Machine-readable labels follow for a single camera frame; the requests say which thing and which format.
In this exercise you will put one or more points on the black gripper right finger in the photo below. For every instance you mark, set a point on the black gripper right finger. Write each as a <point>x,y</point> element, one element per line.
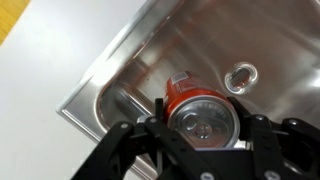
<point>289,150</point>

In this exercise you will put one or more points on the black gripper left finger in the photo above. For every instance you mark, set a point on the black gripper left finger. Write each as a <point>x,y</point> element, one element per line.
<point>172,156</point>

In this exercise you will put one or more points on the red soda can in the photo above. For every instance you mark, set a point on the red soda can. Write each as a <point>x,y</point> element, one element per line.
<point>199,113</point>

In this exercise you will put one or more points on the stainless steel sink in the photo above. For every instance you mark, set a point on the stainless steel sink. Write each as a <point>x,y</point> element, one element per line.
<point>265,53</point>

